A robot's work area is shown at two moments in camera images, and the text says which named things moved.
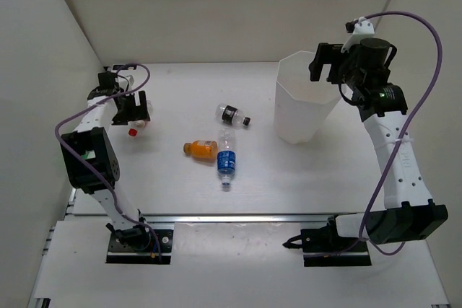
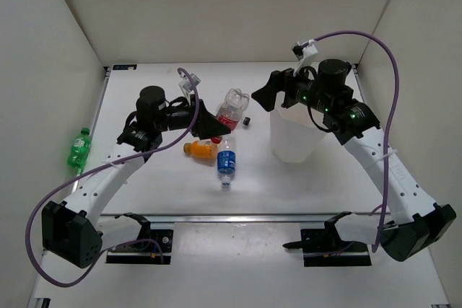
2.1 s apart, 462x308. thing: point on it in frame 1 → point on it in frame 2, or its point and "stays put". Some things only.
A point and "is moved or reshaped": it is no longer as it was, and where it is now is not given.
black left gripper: (137, 112) → (208, 125)
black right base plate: (322, 247) stays put
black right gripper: (326, 55) → (279, 82)
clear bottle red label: (134, 126) is moved or reshaped
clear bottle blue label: (227, 155) stays put
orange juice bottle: (202, 148) stays put
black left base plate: (120, 254) stays put
